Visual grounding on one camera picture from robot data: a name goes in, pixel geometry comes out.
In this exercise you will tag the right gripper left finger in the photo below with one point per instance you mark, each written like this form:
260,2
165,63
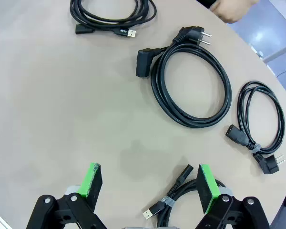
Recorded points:
90,186

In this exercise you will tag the person's left hand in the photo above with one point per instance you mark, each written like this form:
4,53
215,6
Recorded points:
231,10

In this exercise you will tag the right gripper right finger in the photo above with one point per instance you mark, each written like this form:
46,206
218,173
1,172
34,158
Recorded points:
206,188

